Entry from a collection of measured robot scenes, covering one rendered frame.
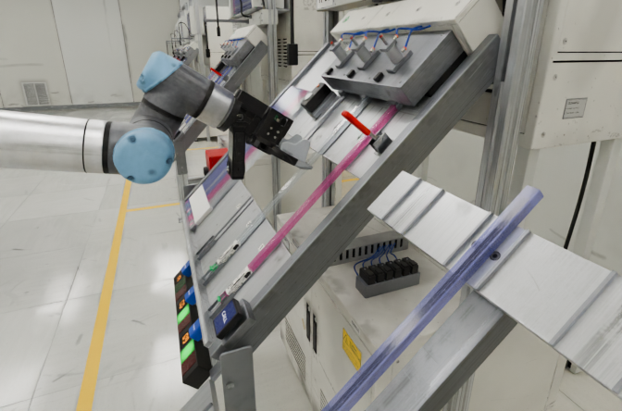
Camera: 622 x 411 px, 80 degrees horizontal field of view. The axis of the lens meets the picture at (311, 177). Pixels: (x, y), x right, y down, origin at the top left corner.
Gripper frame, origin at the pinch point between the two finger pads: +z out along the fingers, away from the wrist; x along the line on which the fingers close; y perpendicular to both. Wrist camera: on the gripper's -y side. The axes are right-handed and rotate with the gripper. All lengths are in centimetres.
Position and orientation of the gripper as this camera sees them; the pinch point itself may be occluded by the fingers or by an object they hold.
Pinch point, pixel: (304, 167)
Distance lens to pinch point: 79.2
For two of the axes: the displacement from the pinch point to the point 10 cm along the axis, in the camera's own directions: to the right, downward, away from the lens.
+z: 7.8, 4.1, 4.7
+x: -3.7, -3.0, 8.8
